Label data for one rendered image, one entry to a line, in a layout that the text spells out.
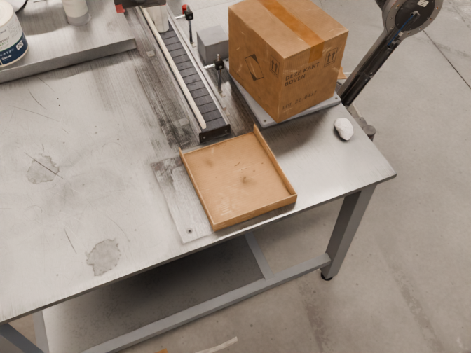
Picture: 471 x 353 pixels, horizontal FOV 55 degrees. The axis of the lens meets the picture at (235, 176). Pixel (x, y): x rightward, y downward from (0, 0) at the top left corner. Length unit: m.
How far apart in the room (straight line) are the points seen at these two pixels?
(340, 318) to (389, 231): 0.52
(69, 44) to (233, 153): 0.79
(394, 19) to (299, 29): 0.66
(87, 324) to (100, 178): 0.67
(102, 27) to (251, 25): 0.69
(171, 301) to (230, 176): 0.68
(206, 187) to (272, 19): 0.55
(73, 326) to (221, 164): 0.89
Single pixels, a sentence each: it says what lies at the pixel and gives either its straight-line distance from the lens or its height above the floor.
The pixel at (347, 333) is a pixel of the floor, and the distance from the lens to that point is 2.08.
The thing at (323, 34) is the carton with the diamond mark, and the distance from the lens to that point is 1.41.
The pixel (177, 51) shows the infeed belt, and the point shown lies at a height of 0.88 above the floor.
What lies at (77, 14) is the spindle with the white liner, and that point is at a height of 0.93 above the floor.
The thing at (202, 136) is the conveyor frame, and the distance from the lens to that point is 1.44.
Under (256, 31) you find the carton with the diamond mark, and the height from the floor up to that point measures 1.12.
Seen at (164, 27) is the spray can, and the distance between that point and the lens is 1.81.
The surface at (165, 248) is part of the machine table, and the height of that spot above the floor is 0.83.
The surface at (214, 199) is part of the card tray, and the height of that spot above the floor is 0.83.
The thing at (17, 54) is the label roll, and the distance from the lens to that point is 1.85.
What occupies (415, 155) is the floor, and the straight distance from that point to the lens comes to 2.69.
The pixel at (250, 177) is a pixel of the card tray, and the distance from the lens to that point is 1.37.
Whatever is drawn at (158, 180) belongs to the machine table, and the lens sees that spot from 1.39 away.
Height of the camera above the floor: 1.94
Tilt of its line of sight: 54 degrees down
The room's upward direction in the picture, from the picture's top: straight up
